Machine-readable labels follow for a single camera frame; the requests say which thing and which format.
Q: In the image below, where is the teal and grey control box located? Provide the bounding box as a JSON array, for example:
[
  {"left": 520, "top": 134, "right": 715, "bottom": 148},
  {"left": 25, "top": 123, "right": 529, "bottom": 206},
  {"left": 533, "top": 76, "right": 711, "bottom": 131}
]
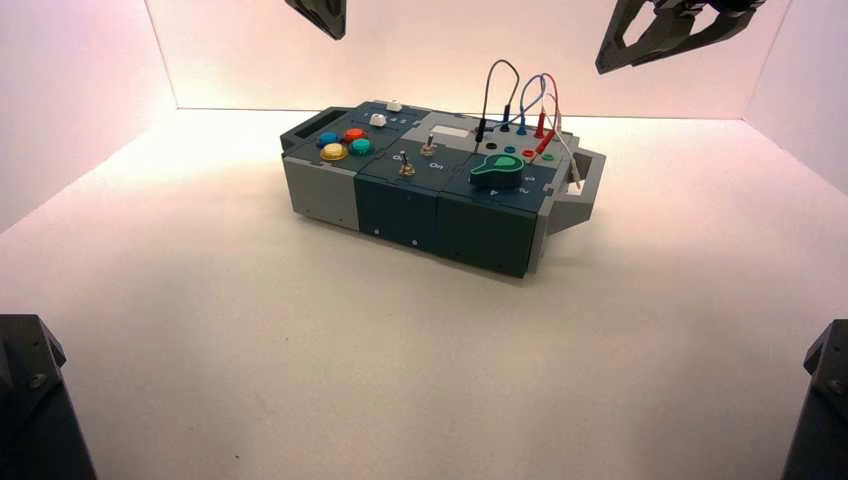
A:
[{"left": 280, "top": 99, "right": 607, "bottom": 280}]

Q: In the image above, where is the white jumper cable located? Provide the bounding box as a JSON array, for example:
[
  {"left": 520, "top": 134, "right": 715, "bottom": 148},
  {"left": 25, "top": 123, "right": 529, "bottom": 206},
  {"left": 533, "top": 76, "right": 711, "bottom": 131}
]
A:
[{"left": 543, "top": 92, "right": 585, "bottom": 191}]

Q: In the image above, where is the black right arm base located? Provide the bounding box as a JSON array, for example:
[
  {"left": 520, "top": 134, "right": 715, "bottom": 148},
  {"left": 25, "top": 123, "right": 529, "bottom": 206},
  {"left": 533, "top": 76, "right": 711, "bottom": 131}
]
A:
[{"left": 781, "top": 319, "right": 848, "bottom": 480}]

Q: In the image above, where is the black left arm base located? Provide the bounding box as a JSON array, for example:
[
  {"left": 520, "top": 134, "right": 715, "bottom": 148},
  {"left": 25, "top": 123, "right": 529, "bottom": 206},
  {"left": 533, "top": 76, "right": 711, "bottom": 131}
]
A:
[{"left": 0, "top": 314, "right": 98, "bottom": 480}]

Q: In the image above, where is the blue jumper cable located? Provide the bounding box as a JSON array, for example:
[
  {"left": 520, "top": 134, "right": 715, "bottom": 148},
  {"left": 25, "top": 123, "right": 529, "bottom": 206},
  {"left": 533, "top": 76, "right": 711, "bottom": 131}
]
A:
[{"left": 490, "top": 72, "right": 551, "bottom": 137}]

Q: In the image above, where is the red jumper cable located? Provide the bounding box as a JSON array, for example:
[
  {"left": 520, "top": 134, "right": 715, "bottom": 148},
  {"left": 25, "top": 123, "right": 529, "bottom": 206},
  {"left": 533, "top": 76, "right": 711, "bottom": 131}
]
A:
[{"left": 529, "top": 72, "right": 562, "bottom": 158}]

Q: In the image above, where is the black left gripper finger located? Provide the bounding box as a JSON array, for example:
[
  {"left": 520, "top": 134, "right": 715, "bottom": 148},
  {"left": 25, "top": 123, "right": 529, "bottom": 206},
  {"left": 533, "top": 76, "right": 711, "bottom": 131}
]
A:
[
  {"left": 324, "top": 0, "right": 347, "bottom": 40},
  {"left": 284, "top": 0, "right": 343, "bottom": 41}
]

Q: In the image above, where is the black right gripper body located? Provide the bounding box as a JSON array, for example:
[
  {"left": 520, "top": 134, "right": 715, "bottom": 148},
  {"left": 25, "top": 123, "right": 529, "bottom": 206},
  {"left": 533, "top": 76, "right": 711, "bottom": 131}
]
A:
[{"left": 652, "top": 0, "right": 770, "bottom": 16}]

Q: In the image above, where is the green rotary dial knob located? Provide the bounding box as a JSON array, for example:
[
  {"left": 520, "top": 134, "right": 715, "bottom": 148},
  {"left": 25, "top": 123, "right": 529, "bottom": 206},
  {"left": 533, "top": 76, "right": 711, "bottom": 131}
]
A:
[{"left": 468, "top": 153, "right": 526, "bottom": 191}]

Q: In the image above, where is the black jumper cable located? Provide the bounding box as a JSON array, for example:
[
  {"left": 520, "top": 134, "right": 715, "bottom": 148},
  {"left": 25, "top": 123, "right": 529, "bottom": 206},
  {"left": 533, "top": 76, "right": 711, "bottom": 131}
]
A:
[{"left": 474, "top": 59, "right": 521, "bottom": 145}]

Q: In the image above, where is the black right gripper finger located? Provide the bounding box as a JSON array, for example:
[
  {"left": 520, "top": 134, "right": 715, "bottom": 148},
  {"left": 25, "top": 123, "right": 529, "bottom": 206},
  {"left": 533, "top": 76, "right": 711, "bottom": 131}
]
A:
[
  {"left": 632, "top": 5, "right": 763, "bottom": 68},
  {"left": 594, "top": 0, "right": 664, "bottom": 75}
]

